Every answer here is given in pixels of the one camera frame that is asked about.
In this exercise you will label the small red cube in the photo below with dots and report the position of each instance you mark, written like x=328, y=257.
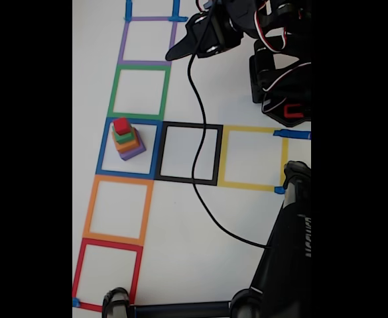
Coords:
x=120, y=125

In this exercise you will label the green cube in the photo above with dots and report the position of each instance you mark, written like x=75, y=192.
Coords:
x=127, y=137

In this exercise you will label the orange cube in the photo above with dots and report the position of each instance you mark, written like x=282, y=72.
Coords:
x=129, y=145

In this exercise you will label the large purple cube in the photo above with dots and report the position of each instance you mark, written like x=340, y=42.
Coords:
x=134, y=154

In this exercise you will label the blue tape strip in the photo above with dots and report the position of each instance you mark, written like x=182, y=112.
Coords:
x=76, y=302
x=296, y=134
x=176, y=10
x=128, y=8
x=279, y=190

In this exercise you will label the red table clamp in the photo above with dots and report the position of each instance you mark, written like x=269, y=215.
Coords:
x=293, y=111

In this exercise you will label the purple square frame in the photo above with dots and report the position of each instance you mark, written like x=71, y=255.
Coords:
x=121, y=49

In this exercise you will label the green square frame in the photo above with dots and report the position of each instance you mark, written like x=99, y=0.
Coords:
x=111, y=96

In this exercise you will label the black square frame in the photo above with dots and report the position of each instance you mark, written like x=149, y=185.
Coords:
x=173, y=179

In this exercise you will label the blue square frame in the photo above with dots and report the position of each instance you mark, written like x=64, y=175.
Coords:
x=124, y=174

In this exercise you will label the yellow square frame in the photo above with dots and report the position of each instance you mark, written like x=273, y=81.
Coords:
x=246, y=186

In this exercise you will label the orange square frame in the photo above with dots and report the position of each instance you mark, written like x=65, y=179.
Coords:
x=89, y=212

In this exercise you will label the black camera tripod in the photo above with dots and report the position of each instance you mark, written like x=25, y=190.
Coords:
x=280, y=265

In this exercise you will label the red square frame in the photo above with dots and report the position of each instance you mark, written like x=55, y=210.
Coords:
x=77, y=271

